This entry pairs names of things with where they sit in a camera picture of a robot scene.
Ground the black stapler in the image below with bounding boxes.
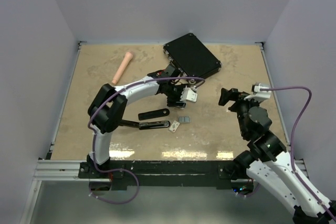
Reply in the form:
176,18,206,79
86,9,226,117
119,119,171,131

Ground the black metal-edged briefcase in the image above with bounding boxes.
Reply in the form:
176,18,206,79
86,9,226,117
163,33,222,79

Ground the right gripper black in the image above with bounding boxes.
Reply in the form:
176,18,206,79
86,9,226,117
218,88,260,137

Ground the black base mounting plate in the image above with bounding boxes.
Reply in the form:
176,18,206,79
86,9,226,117
78,159,266,191

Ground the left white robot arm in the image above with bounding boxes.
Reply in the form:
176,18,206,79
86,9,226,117
88,70,190,178

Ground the pink plastic flashlight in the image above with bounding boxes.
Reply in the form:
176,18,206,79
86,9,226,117
111,51,134,86

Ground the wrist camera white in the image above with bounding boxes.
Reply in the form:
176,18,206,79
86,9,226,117
244,83,271,103
180,87,198,102

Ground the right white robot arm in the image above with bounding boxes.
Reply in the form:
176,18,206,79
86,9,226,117
218,83,335,223

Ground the white staple box sleeve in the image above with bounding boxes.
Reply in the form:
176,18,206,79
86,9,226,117
169,121,180,133

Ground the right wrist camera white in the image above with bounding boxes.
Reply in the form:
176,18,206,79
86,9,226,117
244,83,271,103

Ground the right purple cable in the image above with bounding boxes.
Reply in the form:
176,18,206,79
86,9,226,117
236,86,336,222

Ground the aluminium frame rail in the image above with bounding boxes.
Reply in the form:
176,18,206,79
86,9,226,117
34,159,87,182

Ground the staple tray with staples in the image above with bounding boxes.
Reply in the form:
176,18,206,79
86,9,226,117
178,116,191,123

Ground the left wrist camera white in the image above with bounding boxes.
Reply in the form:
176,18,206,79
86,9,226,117
180,87,198,102

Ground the black stapler base plate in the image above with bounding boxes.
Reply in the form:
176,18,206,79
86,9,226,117
138,109,170,121

